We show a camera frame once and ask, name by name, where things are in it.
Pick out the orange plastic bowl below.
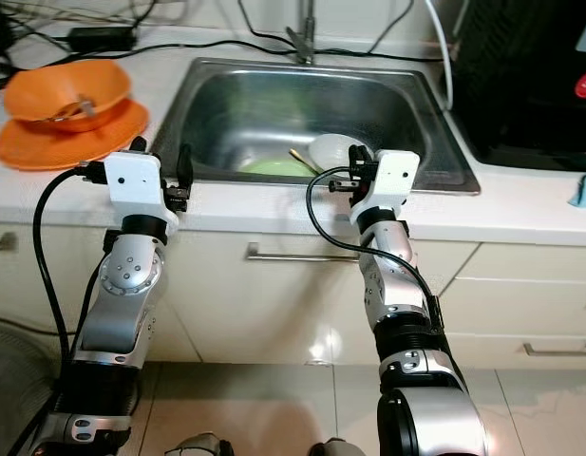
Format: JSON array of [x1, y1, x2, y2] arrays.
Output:
[[3, 59, 132, 134]]

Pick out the green plate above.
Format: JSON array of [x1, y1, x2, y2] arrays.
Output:
[[238, 157, 317, 179]]

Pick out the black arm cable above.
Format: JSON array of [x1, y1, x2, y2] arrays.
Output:
[[33, 163, 108, 357], [305, 166, 445, 329]]

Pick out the long metal drawer handle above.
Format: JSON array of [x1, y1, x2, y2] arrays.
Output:
[[245, 241, 365, 262]]

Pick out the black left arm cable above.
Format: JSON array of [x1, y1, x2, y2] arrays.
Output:
[[33, 163, 108, 357]]

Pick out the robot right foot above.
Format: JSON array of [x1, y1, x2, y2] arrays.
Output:
[[307, 437, 379, 456]]

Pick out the black power adapter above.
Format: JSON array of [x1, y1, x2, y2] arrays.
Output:
[[66, 27, 137, 51]]

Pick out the yellow chopstick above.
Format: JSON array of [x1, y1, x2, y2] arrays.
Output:
[[288, 148, 324, 177]]

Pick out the grey floor fan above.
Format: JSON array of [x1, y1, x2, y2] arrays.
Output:
[[0, 318, 66, 456]]

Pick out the white kitchen cabinet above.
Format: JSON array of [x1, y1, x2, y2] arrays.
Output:
[[0, 220, 586, 371]]

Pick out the orange plastic plate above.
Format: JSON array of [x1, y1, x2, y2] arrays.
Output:
[[0, 97, 150, 173]]

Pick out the stainless steel sink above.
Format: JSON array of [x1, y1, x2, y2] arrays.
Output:
[[150, 57, 482, 196]]

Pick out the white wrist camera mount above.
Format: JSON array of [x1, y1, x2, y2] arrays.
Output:
[[350, 149, 420, 229], [104, 152, 180, 234]]

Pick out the metal fork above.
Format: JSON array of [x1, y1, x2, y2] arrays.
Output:
[[57, 93, 99, 123]]

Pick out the black appliance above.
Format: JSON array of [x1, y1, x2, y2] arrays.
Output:
[[449, 0, 586, 172]]

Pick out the chrome faucet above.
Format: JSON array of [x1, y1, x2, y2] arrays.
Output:
[[285, 0, 320, 66]]

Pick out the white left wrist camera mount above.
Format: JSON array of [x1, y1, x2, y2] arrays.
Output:
[[104, 152, 180, 234]]

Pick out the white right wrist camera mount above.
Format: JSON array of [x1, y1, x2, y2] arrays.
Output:
[[350, 149, 420, 229]]

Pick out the white bowl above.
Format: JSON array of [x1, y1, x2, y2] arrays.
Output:
[[309, 133, 365, 177]]

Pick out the white hose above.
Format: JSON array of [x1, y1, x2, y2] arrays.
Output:
[[424, 0, 455, 110]]

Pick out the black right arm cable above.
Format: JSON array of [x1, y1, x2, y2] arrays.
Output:
[[305, 166, 445, 329]]

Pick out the blue cloth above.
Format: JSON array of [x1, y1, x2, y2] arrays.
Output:
[[566, 171, 586, 210]]

